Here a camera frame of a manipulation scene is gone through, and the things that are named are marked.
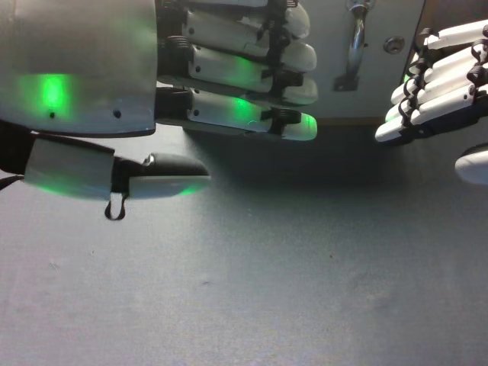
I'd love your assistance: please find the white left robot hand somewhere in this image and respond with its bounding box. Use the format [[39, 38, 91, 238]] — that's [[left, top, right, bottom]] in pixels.
[[0, 0, 319, 221]]

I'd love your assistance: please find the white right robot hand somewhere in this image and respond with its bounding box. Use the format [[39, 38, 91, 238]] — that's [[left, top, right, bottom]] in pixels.
[[374, 19, 488, 187]]

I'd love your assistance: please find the white cabinet door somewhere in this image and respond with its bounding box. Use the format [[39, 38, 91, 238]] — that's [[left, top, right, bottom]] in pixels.
[[182, 0, 427, 129]]

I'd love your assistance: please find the chrome door handle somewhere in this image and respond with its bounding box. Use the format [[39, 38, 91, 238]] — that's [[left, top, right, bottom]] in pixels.
[[333, 0, 370, 93]]

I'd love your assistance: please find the round silver lock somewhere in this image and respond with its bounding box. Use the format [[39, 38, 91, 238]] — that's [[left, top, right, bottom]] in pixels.
[[383, 35, 406, 55]]

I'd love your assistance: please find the grey table cloth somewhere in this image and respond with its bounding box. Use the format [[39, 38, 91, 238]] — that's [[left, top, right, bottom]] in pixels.
[[0, 124, 488, 366]]

